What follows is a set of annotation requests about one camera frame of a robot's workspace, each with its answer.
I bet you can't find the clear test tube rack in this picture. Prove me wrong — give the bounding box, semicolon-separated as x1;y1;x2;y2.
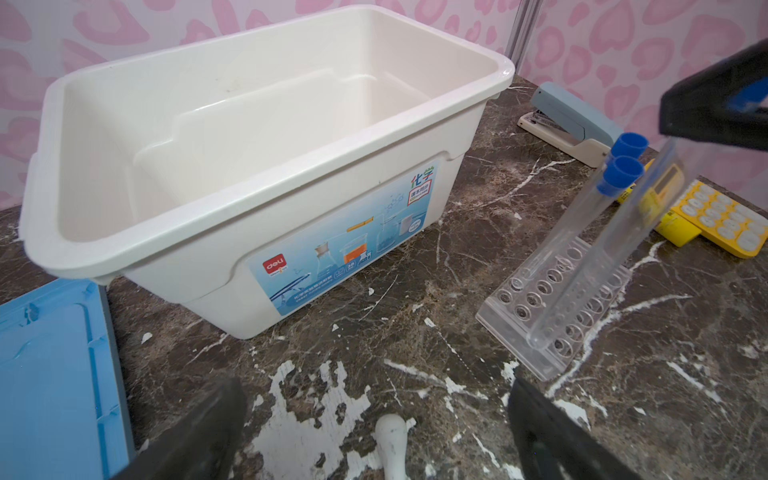
475;237;631;381

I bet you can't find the blue plastic bin lid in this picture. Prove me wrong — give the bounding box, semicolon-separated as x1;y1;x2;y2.
1;280;135;479

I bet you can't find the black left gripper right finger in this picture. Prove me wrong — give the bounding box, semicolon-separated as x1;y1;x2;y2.
507;378;639;479

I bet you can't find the yellow calculator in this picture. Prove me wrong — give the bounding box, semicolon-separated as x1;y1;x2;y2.
671;180;767;259

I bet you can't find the white plastic storage bin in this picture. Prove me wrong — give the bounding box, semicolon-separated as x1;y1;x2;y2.
18;5;515;339

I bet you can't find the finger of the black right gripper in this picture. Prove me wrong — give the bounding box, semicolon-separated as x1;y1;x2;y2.
659;40;767;151

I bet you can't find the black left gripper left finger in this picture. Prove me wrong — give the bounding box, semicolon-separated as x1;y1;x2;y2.
115;377;247;479

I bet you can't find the blue capped test tube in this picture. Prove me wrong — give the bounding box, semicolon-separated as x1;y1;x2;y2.
526;77;768;352
510;132;649;292
527;155;646;313

